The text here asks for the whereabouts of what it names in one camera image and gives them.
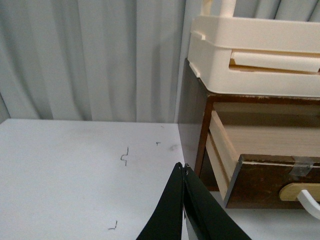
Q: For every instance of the brown wooden drawer cabinet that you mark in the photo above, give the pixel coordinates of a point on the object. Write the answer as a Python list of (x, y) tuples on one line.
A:
[(195, 110)]

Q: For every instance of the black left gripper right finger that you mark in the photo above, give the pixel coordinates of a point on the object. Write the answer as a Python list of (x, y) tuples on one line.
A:
[(208, 220)]

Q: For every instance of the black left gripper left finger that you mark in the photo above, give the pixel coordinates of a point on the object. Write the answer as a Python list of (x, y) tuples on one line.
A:
[(166, 221)]

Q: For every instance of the white drawer handle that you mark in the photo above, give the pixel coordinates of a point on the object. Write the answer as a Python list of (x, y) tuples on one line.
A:
[(309, 203)]

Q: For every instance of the wooden drawer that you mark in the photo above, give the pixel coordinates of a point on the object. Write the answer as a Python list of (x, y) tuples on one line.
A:
[(252, 155)]

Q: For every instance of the tan handle backplate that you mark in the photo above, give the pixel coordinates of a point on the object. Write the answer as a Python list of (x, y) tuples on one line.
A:
[(290, 192)]

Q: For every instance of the left clear tape piece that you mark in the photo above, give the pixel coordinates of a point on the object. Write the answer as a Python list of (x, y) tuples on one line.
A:
[(302, 165)]

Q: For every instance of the left cream plastic flap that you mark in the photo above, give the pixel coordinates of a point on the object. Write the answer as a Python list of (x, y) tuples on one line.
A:
[(302, 63)]

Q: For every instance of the cream plastic organizer box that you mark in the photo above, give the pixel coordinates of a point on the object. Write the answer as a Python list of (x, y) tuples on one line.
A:
[(215, 37)]

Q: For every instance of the grey curtain backdrop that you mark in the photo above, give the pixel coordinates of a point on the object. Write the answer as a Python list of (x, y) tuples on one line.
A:
[(107, 60)]

